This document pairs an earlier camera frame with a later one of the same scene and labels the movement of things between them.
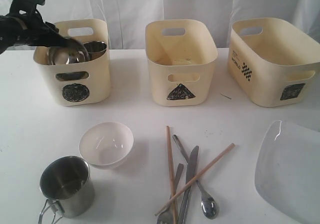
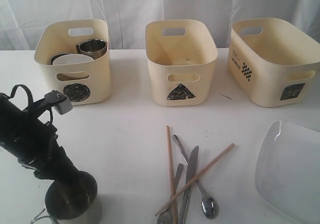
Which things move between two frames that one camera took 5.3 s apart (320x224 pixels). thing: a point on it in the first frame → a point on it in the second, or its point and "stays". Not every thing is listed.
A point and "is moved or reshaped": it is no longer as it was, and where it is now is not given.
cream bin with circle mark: x=83 y=83 stays
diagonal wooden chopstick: x=195 y=178 stays
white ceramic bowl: x=106 y=145 → x=68 y=58
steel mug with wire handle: x=66 y=185 is moved or reshaped
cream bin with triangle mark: x=181 y=53 stays
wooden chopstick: x=171 y=175 stays
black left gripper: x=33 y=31 → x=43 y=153
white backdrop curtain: x=126 y=8 stays
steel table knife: x=190 y=175 stays
